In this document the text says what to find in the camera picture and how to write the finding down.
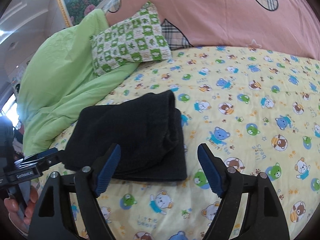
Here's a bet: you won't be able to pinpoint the black pants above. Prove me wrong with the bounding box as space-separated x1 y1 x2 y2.
61 90 187 182

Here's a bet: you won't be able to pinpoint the left hand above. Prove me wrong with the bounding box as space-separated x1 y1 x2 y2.
4 186 39 233

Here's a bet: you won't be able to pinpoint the yellow bear print bedsheet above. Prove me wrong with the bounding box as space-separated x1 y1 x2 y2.
88 47 319 239

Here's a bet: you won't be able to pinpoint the green duvet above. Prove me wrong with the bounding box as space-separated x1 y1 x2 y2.
17 9 138 156

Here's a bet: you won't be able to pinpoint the pink plaid heart pillow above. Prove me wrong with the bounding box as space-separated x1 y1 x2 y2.
106 0 319 59

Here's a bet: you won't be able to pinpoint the green white checkered pillow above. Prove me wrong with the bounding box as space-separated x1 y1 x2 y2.
90 2 171 76

